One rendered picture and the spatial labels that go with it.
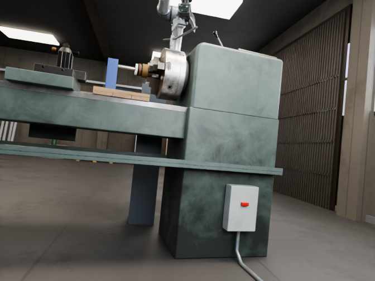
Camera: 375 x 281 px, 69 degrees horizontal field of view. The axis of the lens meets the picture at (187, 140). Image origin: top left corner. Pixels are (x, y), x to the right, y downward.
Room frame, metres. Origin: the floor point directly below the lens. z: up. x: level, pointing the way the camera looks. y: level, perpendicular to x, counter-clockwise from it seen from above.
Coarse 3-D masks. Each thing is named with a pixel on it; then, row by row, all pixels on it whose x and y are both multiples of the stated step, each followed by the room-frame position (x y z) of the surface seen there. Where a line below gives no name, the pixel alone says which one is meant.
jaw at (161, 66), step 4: (160, 64) 1.57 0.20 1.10; (164, 64) 1.57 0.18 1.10; (168, 64) 1.56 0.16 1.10; (152, 68) 1.62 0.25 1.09; (156, 68) 1.60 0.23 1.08; (160, 68) 1.56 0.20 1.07; (164, 68) 1.57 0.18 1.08; (168, 68) 1.56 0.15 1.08; (148, 72) 1.65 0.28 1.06; (152, 72) 1.64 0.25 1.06; (156, 72) 1.64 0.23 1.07; (160, 72) 1.63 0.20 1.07
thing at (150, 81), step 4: (148, 80) 1.69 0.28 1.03; (152, 80) 1.69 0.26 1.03; (156, 80) 1.70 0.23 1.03; (148, 84) 1.73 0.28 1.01; (152, 84) 1.70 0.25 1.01; (156, 84) 1.71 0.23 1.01; (152, 88) 1.72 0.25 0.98; (156, 88) 1.72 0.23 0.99; (152, 92) 1.73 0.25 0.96; (156, 92) 1.73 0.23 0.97
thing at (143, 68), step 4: (140, 64) 1.64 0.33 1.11; (144, 64) 1.64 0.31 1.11; (148, 64) 1.65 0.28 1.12; (140, 68) 1.63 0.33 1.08; (144, 68) 1.63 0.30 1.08; (148, 68) 1.63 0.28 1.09; (140, 72) 1.64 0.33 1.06; (144, 72) 1.64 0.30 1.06; (144, 76) 1.66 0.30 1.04; (148, 76) 1.68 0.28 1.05
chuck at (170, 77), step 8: (160, 56) 1.75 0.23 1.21; (168, 56) 1.57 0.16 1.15; (176, 56) 1.59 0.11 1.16; (176, 64) 1.57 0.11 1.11; (168, 72) 1.56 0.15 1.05; (176, 72) 1.57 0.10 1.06; (160, 80) 1.67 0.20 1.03; (168, 80) 1.58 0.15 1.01; (176, 80) 1.59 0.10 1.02; (160, 88) 1.64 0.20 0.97; (176, 88) 1.61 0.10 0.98; (160, 96) 1.67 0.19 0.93; (168, 96) 1.67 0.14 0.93
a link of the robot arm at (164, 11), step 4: (160, 0) 1.81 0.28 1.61; (164, 0) 1.78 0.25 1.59; (168, 0) 1.79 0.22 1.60; (160, 4) 1.87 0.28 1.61; (164, 4) 1.85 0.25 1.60; (168, 4) 1.87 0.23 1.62; (160, 8) 1.93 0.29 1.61; (164, 8) 1.91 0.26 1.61; (168, 8) 1.95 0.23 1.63; (160, 12) 1.98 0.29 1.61; (164, 12) 1.98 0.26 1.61; (168, 12) 2.00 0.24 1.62; (160, 16) 2.04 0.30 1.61; (164, 16) 2.03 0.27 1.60; (168, 16) 2.04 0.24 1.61; (168, 20) 2.07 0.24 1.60
